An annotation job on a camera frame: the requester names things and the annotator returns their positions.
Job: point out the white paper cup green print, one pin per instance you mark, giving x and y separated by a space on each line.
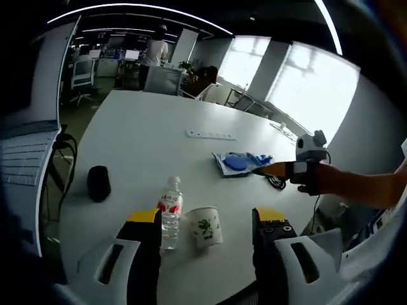
205 228

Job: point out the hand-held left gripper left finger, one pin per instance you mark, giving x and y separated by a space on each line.
146 254

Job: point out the grey mesh office chair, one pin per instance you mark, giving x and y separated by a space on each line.
238 299

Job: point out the metal frame chair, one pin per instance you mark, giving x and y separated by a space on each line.
240 100

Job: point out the grey back office chair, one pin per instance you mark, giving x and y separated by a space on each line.
163 79

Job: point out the black cylindrical item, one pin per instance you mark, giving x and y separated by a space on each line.
99 182

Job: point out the black laptop stand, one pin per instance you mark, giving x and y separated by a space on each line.
65 152

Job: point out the silver laptop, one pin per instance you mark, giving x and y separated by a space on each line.
25 152

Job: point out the green potted plant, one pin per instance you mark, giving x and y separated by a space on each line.
186 65

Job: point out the computer monitor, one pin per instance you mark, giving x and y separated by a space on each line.
132 55

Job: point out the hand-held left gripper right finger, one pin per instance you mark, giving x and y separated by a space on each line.
267 254

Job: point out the white table tabletop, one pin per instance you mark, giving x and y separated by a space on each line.
143 127

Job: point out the person's right hand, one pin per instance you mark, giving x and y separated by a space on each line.
327 179

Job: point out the blue and white wipes packet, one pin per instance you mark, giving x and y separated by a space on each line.
235 164

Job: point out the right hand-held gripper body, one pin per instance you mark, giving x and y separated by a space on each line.
310 147

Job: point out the person's white shirt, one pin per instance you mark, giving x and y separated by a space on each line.
375 257

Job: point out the white power strip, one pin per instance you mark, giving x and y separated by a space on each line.
210 134

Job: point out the clear plastic water bottle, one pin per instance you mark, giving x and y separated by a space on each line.
170 219

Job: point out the white office chair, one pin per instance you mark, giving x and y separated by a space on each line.
83 74

